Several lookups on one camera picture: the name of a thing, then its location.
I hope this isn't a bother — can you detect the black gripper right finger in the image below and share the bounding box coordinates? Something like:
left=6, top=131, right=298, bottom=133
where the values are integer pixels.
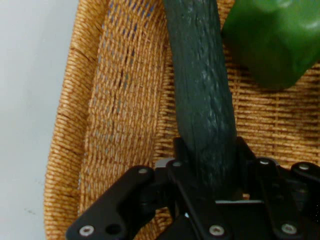
left=234, top=136, right=320, bottom=240

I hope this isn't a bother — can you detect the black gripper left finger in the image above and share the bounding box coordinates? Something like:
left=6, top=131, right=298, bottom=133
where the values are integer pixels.
left=65, top=136, right=227, bottom=240

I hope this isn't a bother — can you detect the dark green cucumber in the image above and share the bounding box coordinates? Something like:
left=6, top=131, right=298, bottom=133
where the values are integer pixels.
left=163, top=0, right=239, bottom=202

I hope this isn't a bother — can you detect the woven wicker basket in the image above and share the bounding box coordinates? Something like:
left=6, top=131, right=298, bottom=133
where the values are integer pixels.
left=43, top=0, right=320, bottom=240

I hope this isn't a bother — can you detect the green bell pepper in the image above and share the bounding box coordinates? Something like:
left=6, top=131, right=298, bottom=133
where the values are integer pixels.
left=220, top=0, right=320, bottom=91

